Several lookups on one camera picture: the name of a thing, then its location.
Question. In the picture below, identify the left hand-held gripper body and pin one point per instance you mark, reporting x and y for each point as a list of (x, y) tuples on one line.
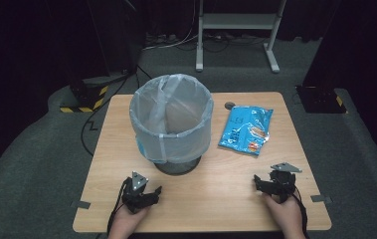
[(139, 182)]

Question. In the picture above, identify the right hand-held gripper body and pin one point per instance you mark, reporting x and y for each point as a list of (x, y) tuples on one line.
[(283, 181)]

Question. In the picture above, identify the black mesh trash bin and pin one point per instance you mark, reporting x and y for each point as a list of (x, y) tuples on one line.
[(177, 166)]

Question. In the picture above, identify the grey tape strip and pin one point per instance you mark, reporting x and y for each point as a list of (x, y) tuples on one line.
[(80, 204), (321, 198)]

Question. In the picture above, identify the blue snack packet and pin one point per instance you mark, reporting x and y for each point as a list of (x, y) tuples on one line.
[(246, 129)]

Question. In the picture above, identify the bin with clear liner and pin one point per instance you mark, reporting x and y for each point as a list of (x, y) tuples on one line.
[(172, 132)]

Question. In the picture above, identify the grey round table grommet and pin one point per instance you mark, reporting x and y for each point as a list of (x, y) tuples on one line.
[(229, 105)]

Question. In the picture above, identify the black hazard-striped stand base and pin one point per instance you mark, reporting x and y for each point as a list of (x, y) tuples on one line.
[(322, 99), (88, 96)]

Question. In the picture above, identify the white metal stand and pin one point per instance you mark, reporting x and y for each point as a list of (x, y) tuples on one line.
[(237, 20)]

